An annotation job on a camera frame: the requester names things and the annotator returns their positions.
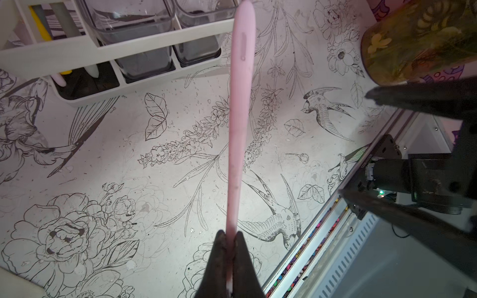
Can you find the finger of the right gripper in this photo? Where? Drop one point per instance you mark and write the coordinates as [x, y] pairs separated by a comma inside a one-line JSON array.
[[451, 99], [457, 247]]

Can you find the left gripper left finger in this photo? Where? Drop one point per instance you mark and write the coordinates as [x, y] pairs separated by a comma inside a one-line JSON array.
[[213, 284]]

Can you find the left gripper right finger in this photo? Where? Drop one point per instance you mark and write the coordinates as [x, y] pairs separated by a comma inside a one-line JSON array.
[[245, 281]]

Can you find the yellow toothbrush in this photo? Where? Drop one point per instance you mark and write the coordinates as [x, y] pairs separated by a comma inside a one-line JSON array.
[[40, 19]]

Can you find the cream toothbrush holder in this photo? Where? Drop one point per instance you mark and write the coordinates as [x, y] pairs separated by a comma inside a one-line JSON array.
[[42, 59]]

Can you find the artificial plant bouquet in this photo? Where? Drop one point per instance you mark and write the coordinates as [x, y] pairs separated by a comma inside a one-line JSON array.
[[419, 38]]

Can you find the beige gardening glove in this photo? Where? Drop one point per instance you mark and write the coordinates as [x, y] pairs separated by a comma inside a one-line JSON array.
[[13, 286]]

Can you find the smoky clear cup right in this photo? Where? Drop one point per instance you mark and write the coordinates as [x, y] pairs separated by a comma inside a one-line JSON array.
[[197, 18]]

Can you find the smoky clear cup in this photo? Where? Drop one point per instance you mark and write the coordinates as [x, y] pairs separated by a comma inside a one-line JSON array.
[[120, 21], [197, 18]]

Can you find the smoky clear cup left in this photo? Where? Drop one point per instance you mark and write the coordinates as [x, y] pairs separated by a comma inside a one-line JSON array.
[[120, 21]]

